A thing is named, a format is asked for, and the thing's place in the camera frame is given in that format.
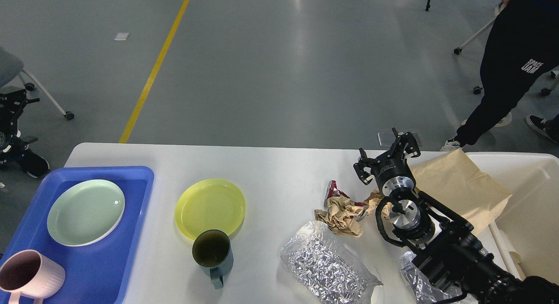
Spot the brown paper bag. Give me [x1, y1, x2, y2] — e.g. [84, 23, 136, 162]
[411, 149, 512, 235]

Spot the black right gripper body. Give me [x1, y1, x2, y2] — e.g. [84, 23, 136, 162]
[371, 152, 417, 196]

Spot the silver foil bag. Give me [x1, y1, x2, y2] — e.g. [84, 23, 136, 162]
[280, 221, 383, 304]
[400, 251, 462, 304]

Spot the yellow plastic plate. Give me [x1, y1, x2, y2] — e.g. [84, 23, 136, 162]
[174, 179, 246, 240]

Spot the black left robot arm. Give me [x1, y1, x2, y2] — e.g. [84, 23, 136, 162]
[0, 89, 40, 169]

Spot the pale green plate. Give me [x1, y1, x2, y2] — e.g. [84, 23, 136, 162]
[47, 179, 126, 247]

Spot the white rolling chair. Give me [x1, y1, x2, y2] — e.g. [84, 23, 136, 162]
[453, 2, 559, 97]

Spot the red snack wrapper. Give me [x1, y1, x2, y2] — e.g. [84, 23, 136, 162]
[324, 180, 369, 209]

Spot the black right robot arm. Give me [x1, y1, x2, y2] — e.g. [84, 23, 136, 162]
[353, 129, 559, 304]

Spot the teal mug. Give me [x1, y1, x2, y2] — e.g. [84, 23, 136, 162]
[192, 229, 234, 289]

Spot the pink ribbed mug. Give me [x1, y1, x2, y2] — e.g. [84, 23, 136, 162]
[0, 249, 66, 304]

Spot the white plastic bin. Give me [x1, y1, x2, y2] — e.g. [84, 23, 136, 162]
[468, 152, 559, 283]

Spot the crumpled brown paper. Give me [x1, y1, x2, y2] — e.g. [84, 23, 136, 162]
[314, 189, 383, 238]

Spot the grey rolling chair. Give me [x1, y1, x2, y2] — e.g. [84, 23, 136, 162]
[0, 47, 75, 121]

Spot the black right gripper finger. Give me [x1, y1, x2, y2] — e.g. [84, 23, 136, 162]
[353, 148, 377, 185]
[391, 128, 421, 159]

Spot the blue plastic tray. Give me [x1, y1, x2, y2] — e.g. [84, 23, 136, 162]
[1, 166, 154, 304]

